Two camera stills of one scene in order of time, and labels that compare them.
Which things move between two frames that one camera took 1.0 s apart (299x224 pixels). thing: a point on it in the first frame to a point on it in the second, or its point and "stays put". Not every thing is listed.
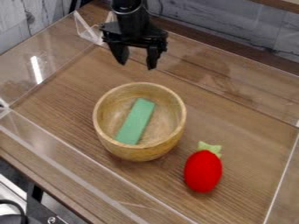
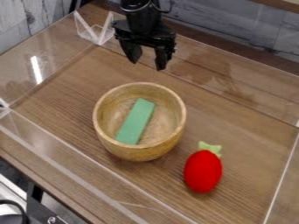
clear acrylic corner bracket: (92, 31) stays put
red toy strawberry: (204, 168) stays put
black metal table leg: (38, 213) stays put
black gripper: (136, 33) to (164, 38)
